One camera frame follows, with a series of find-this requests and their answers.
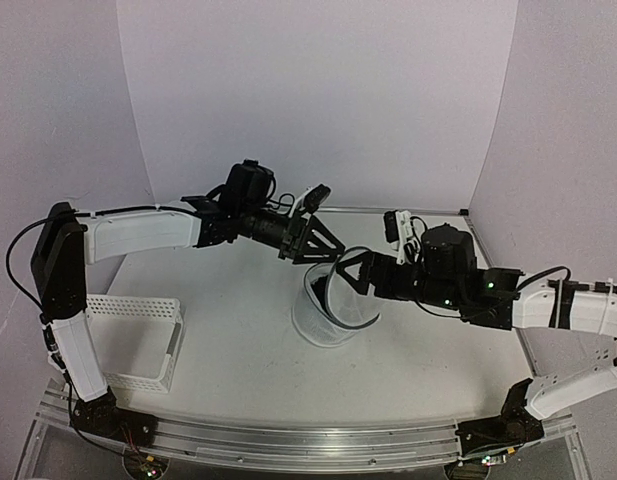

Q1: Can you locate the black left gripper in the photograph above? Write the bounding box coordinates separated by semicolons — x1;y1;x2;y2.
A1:
240;203;347;265

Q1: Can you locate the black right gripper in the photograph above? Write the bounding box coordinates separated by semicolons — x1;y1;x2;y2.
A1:
337;252;462;313

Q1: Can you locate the white mesh laundry bag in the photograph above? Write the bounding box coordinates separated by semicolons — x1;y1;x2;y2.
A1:
291;260;381;348

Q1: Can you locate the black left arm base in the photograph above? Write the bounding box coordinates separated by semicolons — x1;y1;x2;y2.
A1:
69;390;158;447

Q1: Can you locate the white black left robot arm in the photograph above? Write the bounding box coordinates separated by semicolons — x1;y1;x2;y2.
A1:
5;159;344;437

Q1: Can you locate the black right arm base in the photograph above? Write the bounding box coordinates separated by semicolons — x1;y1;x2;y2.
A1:
455;378;544;458

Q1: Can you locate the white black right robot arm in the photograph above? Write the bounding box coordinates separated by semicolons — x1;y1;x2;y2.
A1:
335;224;617;443

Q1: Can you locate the white perforated plastic basket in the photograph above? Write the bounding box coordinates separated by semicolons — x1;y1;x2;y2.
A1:
87;294;184;394

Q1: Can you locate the aluminium rear table rail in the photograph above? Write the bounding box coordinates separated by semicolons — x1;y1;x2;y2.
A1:
318;206;470;217

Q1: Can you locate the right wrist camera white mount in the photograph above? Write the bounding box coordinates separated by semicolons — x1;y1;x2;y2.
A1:
383;210;428;265

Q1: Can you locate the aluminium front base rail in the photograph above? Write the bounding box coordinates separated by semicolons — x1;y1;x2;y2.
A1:
36;388;574;473

